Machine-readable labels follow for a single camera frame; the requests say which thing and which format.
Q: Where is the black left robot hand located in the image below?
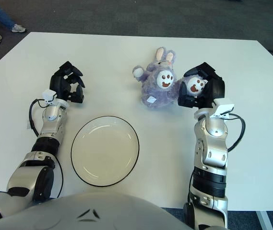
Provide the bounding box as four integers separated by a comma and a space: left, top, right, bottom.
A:
49, 61, 86, 104

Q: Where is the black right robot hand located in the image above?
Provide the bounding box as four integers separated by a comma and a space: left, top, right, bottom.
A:
177, 62, 226, 110

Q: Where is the purple plush bunny doll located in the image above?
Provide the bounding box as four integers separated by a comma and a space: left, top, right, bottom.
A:
132, 47, 209, 110

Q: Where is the white plate with black rim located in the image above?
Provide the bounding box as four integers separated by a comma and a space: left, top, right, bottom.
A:
71, 115, 140, 187

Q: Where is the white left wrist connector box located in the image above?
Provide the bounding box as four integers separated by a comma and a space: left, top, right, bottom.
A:
42, 89, 57, 103

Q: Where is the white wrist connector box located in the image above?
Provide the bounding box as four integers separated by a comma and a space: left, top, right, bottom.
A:
214, 98, 235, 119
42, 89, 57, 103

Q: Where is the white right wrist connector box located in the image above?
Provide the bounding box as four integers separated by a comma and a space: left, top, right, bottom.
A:
214, 98, 235, 119

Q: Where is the silver robot torso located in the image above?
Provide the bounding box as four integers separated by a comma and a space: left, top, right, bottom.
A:
0, 193, 228, 230

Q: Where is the white table leg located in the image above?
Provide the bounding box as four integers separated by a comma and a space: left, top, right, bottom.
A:
256, 210, 271, 230

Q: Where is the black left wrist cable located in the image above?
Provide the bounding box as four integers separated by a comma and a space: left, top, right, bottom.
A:
29, 98, 46, 137

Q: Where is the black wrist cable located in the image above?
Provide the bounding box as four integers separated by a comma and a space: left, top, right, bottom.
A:
226, 113, 246, 153
29, 98, 46, 137

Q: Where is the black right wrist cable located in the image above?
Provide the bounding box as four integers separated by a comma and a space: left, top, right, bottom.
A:
226, 113, 246, 153

